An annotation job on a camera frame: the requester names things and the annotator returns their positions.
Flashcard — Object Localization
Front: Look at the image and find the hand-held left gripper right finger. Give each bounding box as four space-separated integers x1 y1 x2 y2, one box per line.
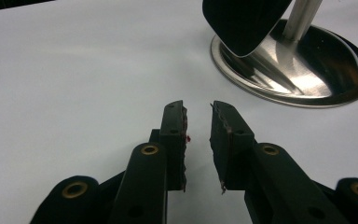
209 100 351 224

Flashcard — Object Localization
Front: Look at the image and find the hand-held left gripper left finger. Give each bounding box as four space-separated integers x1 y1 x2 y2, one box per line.
108 100 191 224

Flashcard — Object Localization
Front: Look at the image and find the steel utensil rack stand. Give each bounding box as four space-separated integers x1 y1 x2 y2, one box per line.
210 0 358 109

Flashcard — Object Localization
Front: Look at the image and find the dark curved object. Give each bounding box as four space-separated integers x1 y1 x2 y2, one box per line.
201 0 293 59

